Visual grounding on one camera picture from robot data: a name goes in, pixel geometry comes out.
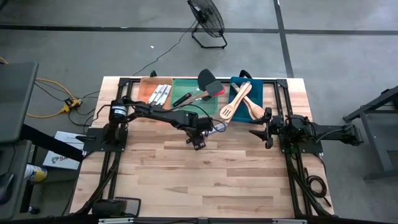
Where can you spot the wooden spork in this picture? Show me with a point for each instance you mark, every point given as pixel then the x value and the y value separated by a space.
pixel 253 107

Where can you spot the slotted wooden spatula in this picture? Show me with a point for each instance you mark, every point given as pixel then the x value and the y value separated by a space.
pixel 227 111

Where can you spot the orange plastic bin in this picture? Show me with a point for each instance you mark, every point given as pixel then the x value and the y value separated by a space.
pixel 146 90

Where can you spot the green plastic bin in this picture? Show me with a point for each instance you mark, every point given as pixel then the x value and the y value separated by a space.
pixel 183 87

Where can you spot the dark grey turner spatula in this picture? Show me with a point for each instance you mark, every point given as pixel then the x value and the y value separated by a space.
pixel 214 88

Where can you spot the yellow and white canister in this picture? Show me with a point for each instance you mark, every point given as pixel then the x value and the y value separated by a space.
pixel 37 173

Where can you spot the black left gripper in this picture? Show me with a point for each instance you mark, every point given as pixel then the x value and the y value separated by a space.
pixel 200 127

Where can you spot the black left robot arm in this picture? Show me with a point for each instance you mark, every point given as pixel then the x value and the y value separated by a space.
pixel 161 115

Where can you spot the black floor fan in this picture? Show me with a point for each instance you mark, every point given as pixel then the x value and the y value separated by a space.
pixel 206 15

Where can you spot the grey cabinet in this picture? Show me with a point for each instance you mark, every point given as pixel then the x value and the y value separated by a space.
pixel 18 161

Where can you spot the grey desk top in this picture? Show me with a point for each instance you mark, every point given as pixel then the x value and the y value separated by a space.
pixel 15 99

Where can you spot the wooden spoon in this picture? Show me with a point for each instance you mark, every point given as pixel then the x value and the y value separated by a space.
pixel 261 113

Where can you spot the black power plug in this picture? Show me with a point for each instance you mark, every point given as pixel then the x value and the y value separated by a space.
pixel 69 102

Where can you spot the black support beam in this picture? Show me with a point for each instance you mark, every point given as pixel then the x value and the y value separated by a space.
pixel 46 141

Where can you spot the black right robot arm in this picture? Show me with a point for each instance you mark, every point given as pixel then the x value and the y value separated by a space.
pixel 329 132

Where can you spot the white cardboard box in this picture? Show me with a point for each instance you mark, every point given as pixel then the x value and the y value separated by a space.
pixel 62 160

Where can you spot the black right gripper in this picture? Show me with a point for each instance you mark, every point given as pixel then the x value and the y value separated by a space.
pixel 275 127

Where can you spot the black metal stand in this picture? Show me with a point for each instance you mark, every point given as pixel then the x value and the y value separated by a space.
pixel 370 107

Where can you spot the blue plastic bin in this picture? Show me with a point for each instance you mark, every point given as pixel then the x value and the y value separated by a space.
pixel 256 90

